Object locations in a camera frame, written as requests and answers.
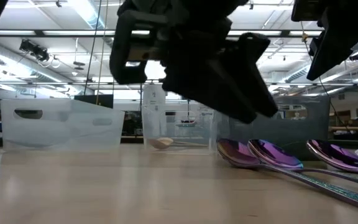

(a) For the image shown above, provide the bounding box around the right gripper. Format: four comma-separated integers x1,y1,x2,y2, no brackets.
291,0,358,82

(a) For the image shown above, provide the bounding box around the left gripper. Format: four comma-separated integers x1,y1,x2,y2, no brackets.
109,0,279,125

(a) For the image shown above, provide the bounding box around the iridescent rainbow spoon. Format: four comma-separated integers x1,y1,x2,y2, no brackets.
247,139,358,190
216,138,358,215
306,139,358,174

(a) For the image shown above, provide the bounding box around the clear plastic bin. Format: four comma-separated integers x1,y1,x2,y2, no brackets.
140,104,218,153

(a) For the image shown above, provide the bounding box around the dark grey plastic bin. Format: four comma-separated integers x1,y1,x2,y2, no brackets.
216,95,331,162

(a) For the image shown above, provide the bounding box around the white pillar sign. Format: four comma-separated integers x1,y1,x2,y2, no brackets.
142,84,167,106

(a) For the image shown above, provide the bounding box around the wooden workbench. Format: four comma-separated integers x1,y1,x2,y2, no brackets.
328,124,358,141

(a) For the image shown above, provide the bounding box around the black monitor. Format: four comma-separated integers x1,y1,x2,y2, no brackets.
74,94,114,109

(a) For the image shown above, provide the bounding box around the frosted white plastic bin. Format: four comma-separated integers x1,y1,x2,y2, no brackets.
0,98,126,152

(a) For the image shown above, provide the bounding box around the black aluminium rig frame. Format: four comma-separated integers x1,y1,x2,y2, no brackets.
0,29,358,149

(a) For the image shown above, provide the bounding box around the black ceiling-mounted camera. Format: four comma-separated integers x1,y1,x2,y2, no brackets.
19,39,51,62

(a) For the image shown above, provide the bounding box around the silver ventilation duct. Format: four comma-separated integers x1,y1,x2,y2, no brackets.
0,40,85,94

